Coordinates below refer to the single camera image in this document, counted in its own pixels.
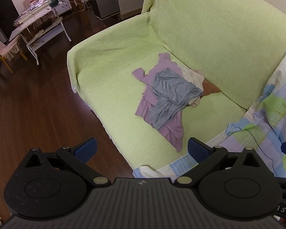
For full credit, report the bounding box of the white folding table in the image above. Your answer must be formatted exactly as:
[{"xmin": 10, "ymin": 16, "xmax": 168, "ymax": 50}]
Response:
[{"xmin": 8, "ymin": 0, "xmax": 78, "ymax": 65}]

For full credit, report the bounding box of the grey knit garment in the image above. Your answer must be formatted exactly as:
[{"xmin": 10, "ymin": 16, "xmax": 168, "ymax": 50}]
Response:
[{"xmin": 150, "ymin": 68, "xmax": 201, "ymax": 130}]

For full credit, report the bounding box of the checkered blue green quilt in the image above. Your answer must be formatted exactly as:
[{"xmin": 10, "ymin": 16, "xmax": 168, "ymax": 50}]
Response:
[{"xmin": 132, "ymin": 42, "xmax": 286, "ymax": 179}]

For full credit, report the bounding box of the cream white garment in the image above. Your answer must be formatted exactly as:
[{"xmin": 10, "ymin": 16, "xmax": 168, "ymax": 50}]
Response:
[{"xmin": 179, "ymin": 65, "xmax": 205, "ymax": 108}]

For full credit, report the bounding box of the wooden chair pink cushion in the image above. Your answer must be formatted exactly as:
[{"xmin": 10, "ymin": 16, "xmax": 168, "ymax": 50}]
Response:
[{"xmin": 0, "ymin": 35, "xmax": 28, "ymax": 73}]

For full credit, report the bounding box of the lilac purple garment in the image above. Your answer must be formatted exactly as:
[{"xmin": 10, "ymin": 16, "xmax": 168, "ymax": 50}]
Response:
[{"xmin": 132, "ymin": 53, "xmax": 184, "ymax": 152}]

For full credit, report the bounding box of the light green covered sofa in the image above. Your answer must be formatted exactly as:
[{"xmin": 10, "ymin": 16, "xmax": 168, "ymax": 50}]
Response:
[{"xmin": 67, "ymin": 0, "xmax": 286, "ymax": 169}]

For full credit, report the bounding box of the orange brown garment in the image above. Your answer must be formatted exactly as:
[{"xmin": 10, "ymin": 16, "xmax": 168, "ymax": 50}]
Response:
[{"xmin": 201, "ymin": 79, "xmax": 221, "ymax": 98}]

